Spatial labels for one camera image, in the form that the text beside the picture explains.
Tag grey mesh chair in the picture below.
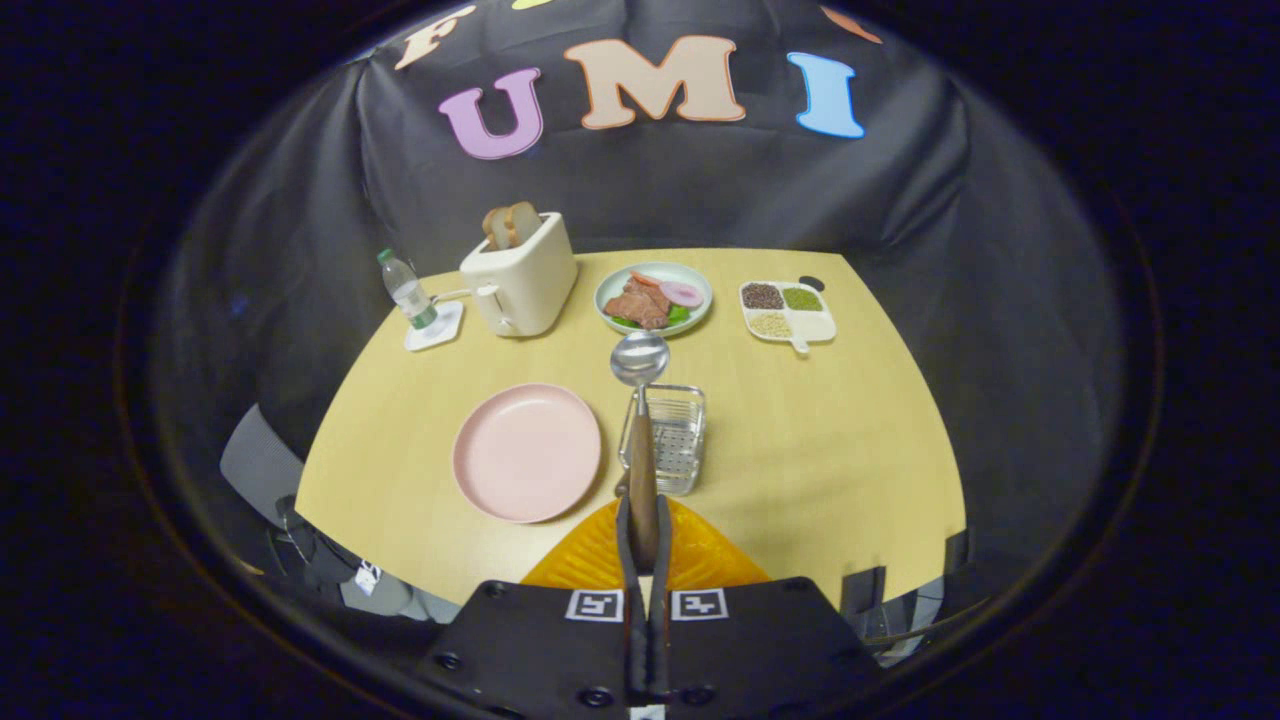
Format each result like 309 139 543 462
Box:
220 403 306 501

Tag pale green food plate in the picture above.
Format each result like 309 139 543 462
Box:
594 262 714 338

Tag metal wire basket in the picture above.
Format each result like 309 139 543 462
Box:
618 384 707 497

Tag brown meat piece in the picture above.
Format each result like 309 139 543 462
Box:
603 279 671 330

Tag cream white toaster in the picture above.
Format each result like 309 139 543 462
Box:
460 211 579 338

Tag black backdrop cloth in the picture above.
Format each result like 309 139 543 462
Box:
150 0 1126 601

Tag white divided condiment dish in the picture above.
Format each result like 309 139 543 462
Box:
739 281 837 355

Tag green lettuce leaves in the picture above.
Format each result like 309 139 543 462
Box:
612 305 693 331

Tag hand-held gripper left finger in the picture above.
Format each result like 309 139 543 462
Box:
415 495 647 719

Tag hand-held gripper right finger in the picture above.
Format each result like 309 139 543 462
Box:
646 495 886 719

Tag pink round plate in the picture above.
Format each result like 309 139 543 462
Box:
452 383 603 525

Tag clear plastic water bottle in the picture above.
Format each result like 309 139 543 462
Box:
377 248 439 331

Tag wooden handled metal spoon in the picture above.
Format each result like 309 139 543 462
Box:
610 330 671 573

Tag white square coaster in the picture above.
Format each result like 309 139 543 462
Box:
404 301 465 352

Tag dark bag with white tag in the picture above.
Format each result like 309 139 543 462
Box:
270 495 416 616

